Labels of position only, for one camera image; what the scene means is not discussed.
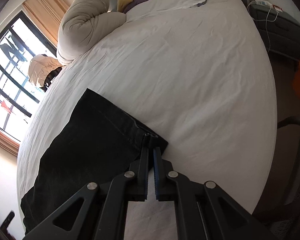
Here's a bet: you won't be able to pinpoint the black pants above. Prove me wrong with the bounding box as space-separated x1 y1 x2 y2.
21 89 168 232

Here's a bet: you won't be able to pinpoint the white bed sheet mattress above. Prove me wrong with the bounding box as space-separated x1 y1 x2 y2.
16 0 278 240

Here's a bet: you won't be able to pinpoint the black framed window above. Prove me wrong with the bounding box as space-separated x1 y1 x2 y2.
0 11 56 142

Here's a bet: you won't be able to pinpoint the dark grey nightstand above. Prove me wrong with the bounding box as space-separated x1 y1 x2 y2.
248 4 300 61

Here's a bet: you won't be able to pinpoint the rolled beige duvet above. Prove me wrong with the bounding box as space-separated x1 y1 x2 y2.
57 0 126 65

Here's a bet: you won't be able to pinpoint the orange striped curtain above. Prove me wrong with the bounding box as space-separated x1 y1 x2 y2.
23 0 69 47

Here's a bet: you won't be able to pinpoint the white charging cable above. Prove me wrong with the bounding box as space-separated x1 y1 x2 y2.
246 0 279 53

